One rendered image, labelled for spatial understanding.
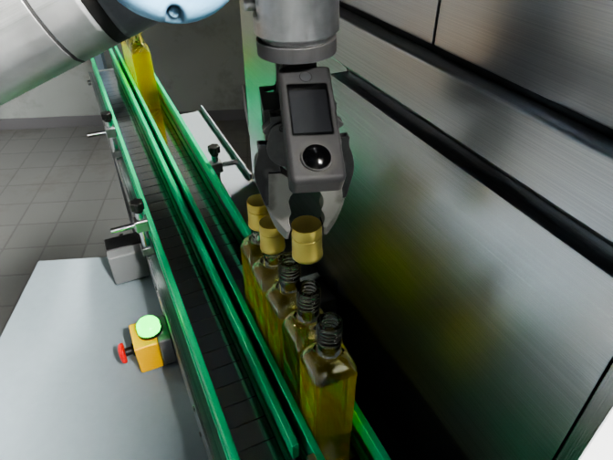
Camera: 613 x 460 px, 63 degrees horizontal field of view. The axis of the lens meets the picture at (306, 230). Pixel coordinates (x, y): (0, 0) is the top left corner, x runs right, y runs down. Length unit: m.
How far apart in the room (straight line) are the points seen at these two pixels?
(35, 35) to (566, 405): 0.47
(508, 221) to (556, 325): 0.09
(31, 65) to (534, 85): 0.36
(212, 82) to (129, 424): 2.91
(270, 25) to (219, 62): 3.15
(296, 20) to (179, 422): 0.74
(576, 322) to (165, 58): 3.35
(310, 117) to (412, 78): 0.16
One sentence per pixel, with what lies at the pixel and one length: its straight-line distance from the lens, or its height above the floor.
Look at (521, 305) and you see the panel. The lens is 0.49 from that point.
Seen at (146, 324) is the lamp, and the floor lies 0.85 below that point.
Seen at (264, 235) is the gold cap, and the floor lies 1.15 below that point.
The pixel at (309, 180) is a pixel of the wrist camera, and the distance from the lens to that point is 0.40.
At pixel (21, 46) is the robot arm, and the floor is 1.48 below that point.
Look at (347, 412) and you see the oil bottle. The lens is 0.67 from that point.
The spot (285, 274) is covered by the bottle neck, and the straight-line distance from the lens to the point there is 0.64.
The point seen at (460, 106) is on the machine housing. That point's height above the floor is 1.37.
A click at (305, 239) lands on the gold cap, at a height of 1.23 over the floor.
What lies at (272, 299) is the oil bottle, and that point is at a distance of 0.68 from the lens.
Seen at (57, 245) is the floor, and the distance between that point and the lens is 2.75.
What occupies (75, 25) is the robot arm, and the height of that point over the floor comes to 1.49.
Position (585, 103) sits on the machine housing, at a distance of 0.43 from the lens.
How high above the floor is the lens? 1.56
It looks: 37 degrees down
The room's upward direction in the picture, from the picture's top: straight up
